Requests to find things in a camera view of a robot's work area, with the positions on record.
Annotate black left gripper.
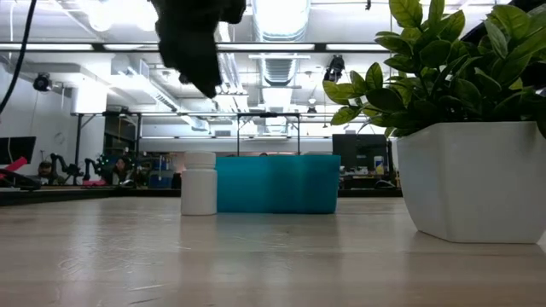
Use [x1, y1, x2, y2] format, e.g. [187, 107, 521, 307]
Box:
[148, 0, 247, 100]

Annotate white pill bottle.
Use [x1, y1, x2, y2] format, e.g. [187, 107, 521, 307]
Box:
[180, 150, 218, 217]

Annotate teal plastic basket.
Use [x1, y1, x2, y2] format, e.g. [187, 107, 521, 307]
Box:
[215, 154, 341, 215]

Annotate black shelf rack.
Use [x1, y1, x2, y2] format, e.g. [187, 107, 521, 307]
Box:
[76, 111, 142, 171]

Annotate person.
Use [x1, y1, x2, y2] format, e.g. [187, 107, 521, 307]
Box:
[37, 159, 54, 180]

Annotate large black monitor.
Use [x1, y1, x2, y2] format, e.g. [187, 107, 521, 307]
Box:
[332, 133, 390, 174]

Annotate small black monitor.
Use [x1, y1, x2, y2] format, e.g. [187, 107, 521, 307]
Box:
[0, 136, 38, 165]

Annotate pink red object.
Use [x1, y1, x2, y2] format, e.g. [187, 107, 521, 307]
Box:
[0, 156, 29, 174]

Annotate green plant in white pot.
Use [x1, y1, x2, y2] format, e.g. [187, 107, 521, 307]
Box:
[322, 0, 546, 245]

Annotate black metal rig frame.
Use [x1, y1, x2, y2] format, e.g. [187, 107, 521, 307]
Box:
[0, 41, 402, 208]

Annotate silver ventilation duct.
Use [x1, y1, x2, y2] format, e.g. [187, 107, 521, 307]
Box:
[249, 0, 315, 86]

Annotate black metal table frame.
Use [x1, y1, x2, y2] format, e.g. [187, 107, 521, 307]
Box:
[236, 111, 301, 157]

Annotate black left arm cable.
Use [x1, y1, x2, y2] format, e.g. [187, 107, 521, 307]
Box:
[0, 0, 38, 114]

